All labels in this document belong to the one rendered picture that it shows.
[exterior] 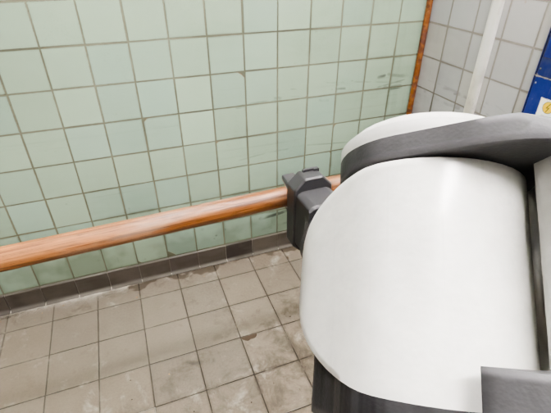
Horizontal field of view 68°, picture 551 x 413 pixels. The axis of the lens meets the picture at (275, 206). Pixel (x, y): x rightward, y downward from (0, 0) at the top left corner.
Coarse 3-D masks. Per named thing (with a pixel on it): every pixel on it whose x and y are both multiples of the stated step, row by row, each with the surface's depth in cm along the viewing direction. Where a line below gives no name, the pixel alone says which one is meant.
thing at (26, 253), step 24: (264, 192) 58; (144, 216) 53; (168, 216) 53; (192, 216) 54; (216, 216) 55; (240, 216) 57; (48, 240) 49; (72, 240) 50; (96, 240) 50; (120, 240) 52; (0, 264) 47; (24, 264) 48
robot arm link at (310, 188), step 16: (304, 176) 52; (320, 176) 53; (288, 192) 54; (304, 192) 53; (320, 192) 52; (288, 208) 56; (304, 208) 51; (288, 224) 57; (304, 224) 52; (304, 240) 49
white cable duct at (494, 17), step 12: (492, 0) 159; (504, 0) 156; (492, 12) 160; (492, 24) 161; (492, 36) 162; (480, 48) 168; (480, 60) 170; (480, 72) 171; (480, 84) 173; (468, 96) 179; (468, 108) 181
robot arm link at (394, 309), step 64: (384, 192) 16; (448, 192) 15; (512, 192) 15; (320, 256) 18; (384, 256) 15; (448, 256) 14; (512, 256) 14; (320, 320) 17; (384, 320) 14; (448, 320) 13; (512, 320) 14; (320, 384) 17; (384, 384) 14; (448, 384) 13
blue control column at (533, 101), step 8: (544, 64) 143; (544, 72) 144; (536, 80) 147; (544, 80) 144; (536, 88) 148; (544, 88) 145; (536, 96) 148; (544, 96) 145; (528, 104) 152; (536, 104) 149; (528, 112) 153
